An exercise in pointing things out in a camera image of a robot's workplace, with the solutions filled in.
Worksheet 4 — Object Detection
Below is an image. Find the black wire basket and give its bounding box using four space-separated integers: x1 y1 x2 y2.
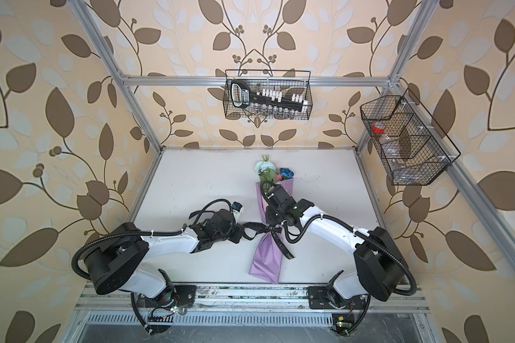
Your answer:
222 68 313 120
360 89 461 186

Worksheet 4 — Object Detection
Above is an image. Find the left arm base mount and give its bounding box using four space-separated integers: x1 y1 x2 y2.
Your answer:
135 284 197 309

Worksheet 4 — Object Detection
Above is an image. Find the red capped clear bottle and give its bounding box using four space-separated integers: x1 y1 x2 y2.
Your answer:
372 121 403 161

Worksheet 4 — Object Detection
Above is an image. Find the pink purple wrapping paper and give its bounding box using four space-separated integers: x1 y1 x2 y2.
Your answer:
249 179 294 284

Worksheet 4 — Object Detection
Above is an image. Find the black socket tool set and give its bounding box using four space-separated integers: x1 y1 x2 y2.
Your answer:
226 79 312 113

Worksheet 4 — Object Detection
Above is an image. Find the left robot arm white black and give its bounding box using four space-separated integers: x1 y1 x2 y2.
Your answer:
71 202 243 300

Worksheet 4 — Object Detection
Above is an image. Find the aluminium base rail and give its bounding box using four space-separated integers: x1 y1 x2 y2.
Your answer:
74 283 431 314

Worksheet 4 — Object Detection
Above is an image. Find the pale green fake flower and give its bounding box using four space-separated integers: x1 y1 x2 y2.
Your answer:
254 155 276 174

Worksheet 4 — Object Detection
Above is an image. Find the back black wire basket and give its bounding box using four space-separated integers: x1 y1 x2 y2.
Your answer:
222 68 313 120

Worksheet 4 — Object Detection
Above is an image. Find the blue fake rose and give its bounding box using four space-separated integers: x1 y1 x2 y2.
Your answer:
280 168 294 180

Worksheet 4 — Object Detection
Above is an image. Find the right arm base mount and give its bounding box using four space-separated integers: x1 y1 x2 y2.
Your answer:
306 285 367 311

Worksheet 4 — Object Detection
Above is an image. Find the right black wire basket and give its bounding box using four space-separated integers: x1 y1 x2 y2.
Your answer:
360 89 461 186

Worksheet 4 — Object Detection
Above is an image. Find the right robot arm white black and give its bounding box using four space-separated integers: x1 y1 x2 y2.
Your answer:
260 182 418 308

